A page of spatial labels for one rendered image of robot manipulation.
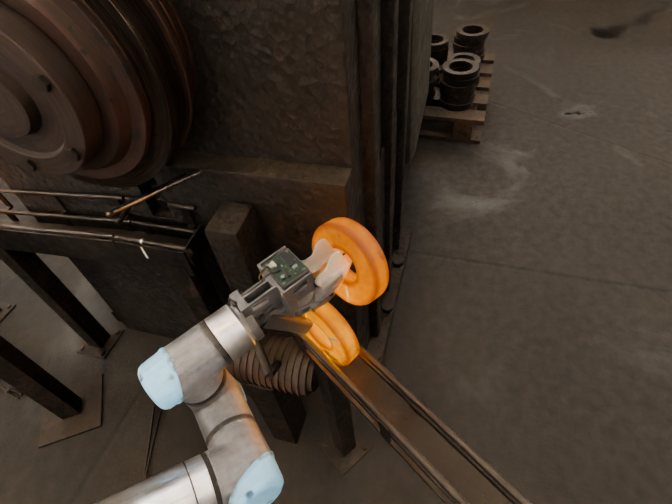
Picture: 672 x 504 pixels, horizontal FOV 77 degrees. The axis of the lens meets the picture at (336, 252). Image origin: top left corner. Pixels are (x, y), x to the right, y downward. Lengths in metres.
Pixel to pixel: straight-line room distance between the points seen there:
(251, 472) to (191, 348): 0.18
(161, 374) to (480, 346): 1.23
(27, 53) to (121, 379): 1.29
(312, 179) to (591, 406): 1.19
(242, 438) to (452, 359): 1.07
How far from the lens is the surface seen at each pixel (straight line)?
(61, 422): 1.82
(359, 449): 1.45
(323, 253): 0.69
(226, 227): 0.90
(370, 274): 0.67
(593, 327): 1.82
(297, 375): 0.99
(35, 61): 0.73
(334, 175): 0.86
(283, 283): 0.61
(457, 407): 1.53
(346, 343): 0.76
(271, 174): 0.89
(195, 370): 0.62
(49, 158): 0.87
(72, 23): 0.75
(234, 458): 0.64
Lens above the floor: 1.40
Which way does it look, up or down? 48 degrees down
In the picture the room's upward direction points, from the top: 7 degrees counter-clockwise
